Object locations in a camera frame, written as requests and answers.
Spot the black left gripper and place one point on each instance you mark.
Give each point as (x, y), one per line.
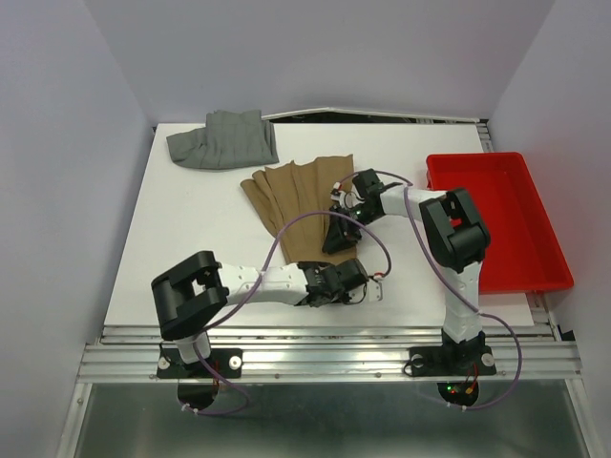
(342, 299)

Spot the red plastic tray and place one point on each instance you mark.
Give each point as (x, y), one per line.
(524, 255)

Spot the grey pleated skirt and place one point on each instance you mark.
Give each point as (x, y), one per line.
(227, 141)

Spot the tan brown skirt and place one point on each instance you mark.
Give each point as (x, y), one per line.
(279, 195)

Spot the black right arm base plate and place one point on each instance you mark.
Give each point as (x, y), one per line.
(441, 361)

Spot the aluminium rail frame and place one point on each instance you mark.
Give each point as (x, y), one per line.
(334, 392)

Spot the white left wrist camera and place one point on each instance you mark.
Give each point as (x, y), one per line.
(374, 291)

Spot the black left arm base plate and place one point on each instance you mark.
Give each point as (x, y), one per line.
(225, 361)

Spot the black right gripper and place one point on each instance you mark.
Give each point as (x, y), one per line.
(340, 235)

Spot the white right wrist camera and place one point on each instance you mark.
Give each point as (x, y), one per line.
(345, 199)

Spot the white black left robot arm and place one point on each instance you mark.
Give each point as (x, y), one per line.
(189, 295)

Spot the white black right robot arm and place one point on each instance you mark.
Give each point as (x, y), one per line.
(447, 225)

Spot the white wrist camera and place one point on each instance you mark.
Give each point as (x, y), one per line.
(345, 199)
(374, 291)

